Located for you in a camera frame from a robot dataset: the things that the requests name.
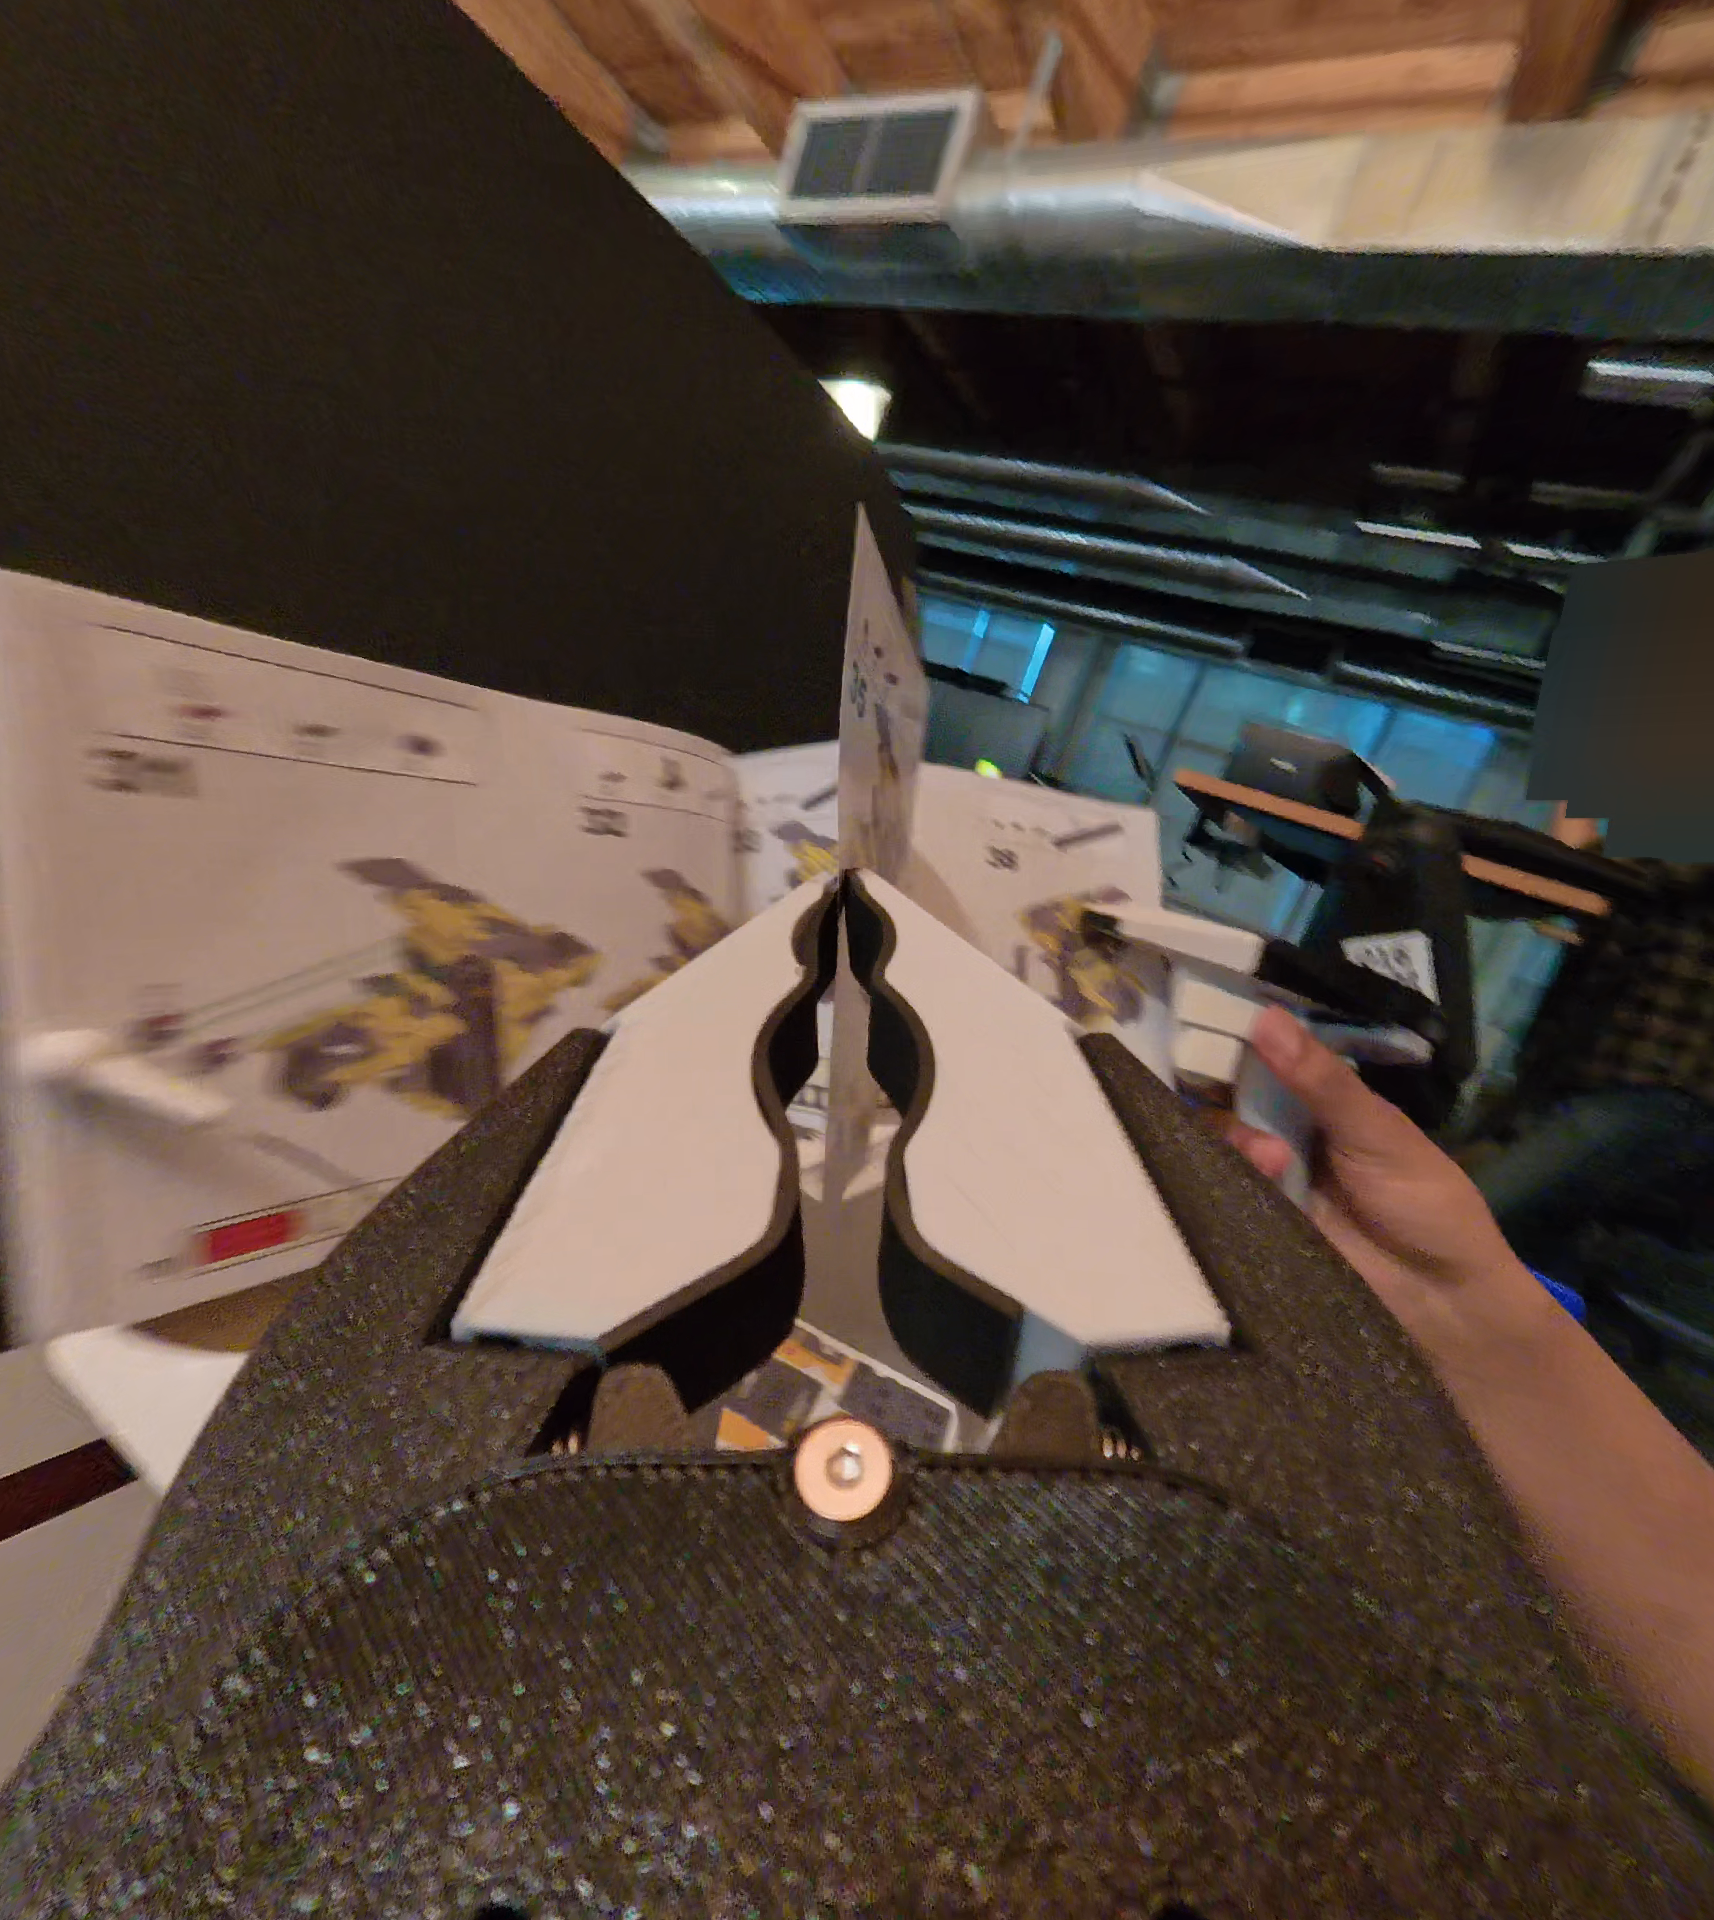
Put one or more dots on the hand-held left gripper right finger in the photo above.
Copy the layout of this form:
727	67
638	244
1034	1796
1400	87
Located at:
1053	1200

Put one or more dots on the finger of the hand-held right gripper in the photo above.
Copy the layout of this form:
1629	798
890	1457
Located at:
1194	938
1216	1005

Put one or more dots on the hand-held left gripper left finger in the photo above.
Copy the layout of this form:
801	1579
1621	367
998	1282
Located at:
646	1185

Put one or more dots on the instruction booklet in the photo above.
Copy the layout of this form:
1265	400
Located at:
346	810

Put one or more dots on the person's right forearm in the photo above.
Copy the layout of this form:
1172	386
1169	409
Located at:
1622	1501

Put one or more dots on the person's right hand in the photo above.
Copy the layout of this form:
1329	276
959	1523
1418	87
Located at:
1383	1185

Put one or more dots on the standing desk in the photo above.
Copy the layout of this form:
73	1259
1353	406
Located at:
1516	885

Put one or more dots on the black monitor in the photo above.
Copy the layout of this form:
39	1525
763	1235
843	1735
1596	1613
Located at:
1292	772

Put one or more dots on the yellow grey sticker sheet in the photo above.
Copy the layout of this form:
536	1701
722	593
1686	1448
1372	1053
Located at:
796	1388

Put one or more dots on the blue storage bin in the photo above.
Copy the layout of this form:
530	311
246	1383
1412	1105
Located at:
1562	1293

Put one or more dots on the ceiling lamp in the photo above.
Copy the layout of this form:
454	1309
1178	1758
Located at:
856	409

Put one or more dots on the ceiling air vent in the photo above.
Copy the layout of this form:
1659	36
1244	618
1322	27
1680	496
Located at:
873	158

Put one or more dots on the metal air duct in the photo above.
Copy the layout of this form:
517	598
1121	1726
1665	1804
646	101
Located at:
1066	211

